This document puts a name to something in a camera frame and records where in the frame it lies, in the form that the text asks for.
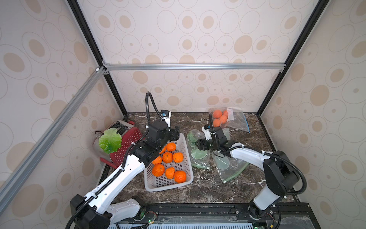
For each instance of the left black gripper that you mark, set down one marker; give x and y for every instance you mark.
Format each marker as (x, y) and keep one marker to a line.
(175, 132)

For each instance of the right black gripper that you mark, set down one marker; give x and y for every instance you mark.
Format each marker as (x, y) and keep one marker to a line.
(203, 143)

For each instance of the orange taken out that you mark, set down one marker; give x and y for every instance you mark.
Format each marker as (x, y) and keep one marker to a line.
(169, 173)
(180, 177)
(158, 170)
(171, 147)
(167, 157)
(178, 157)
(163, 150)

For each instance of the green zip-top bag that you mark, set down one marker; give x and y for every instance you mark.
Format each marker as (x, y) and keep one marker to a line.
(198, 158)

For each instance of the clear zip-top bag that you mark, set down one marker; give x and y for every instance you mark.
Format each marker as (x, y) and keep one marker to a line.
(229, 118)

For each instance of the green-edged zip-top bag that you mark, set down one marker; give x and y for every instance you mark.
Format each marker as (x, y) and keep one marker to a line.
(228, 168)

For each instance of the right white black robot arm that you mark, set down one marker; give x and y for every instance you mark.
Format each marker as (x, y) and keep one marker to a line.
(282, 176)

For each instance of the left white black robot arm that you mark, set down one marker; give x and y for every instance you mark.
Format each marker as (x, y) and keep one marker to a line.
(120, 177)

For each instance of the red dotted toaster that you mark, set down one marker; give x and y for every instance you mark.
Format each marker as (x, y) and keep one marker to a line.
(129, 134)

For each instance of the green plastic leaf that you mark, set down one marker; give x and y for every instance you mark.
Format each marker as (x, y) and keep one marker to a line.
(110, 141)

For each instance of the white perforated plastic basket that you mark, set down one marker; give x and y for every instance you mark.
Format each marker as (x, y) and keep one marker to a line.
(161, 183)

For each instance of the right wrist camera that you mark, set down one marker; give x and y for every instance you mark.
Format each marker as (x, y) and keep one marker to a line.
(206, 131)

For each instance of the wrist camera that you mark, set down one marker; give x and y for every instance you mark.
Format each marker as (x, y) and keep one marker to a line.
(166, 116)
(206, 131)

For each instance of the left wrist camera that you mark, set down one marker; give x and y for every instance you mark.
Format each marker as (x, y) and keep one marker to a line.
(166, 116)

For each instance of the horizontal aluminium rail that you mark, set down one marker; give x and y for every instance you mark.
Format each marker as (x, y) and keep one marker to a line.
(186, 67)

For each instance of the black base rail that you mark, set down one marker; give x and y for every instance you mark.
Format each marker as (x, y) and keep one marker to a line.
(219, 216)

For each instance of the diagonal aluminium rail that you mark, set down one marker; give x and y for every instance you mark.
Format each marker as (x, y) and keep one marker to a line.
(31, 161)

